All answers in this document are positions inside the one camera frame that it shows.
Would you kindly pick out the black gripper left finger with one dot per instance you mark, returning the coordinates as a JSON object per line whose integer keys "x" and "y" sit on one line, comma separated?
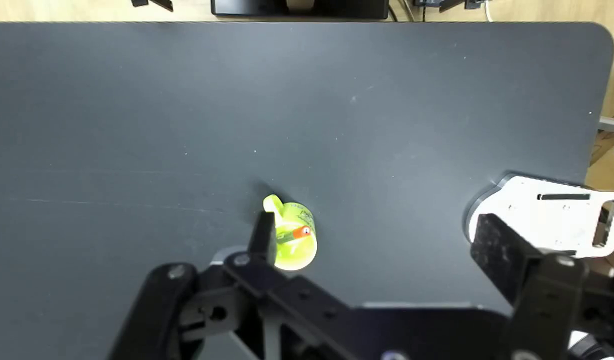
{"x": 178, "y": 309}

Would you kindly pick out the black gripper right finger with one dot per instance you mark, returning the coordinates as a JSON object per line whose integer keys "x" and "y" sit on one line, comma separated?
{"x": 561, "y": 307}

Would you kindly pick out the orange capped white marker pen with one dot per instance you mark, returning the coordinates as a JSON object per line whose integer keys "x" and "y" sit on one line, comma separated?
{"x": 297, "y": 235}

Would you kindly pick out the yellow-green ceramic mug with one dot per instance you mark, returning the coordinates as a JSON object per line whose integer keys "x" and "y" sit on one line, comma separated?
{"x": 295, "y": 254}

